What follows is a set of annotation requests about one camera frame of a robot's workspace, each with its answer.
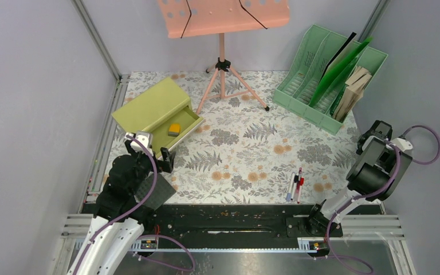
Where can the purple puzzle book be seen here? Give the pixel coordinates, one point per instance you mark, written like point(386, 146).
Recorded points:
point(354, 89)

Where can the green puzzle book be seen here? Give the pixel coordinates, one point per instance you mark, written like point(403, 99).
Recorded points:
point(337, 101)

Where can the black pen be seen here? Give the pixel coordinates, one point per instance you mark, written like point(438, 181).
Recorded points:
point(295, 181)

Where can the floral tablecloth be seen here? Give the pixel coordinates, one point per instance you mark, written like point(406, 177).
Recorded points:
point(244, 154)

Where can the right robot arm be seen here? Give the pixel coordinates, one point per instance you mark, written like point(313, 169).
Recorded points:
point(374, 176)

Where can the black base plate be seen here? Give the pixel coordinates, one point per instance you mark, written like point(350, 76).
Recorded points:
point(231, 226)

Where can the blue white marker pen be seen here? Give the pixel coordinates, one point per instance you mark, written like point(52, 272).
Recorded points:
point(288, 189)

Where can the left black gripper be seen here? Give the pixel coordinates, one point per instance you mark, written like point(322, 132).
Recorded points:
point(167, 164)

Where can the green transparent folder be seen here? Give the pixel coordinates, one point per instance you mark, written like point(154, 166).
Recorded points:
point(336, 70)

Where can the dark grey studded plate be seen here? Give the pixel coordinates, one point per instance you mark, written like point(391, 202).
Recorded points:
point(162, 192)

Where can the green file organizer rack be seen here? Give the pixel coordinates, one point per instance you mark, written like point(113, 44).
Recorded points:
point(315, 82)

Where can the yellow-green drawer cabinet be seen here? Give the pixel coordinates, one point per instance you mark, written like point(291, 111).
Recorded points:
point(155, 109)

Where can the yellow eraser block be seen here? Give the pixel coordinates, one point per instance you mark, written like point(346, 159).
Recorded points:
point(174, 130)

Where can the pink music stand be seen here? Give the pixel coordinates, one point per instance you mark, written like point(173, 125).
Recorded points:
point(201, 18)

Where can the red marker pen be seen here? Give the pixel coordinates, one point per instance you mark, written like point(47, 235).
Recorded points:
point(299, 185)

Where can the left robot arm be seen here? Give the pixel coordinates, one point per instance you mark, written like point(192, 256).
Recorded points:
point(134, 189)

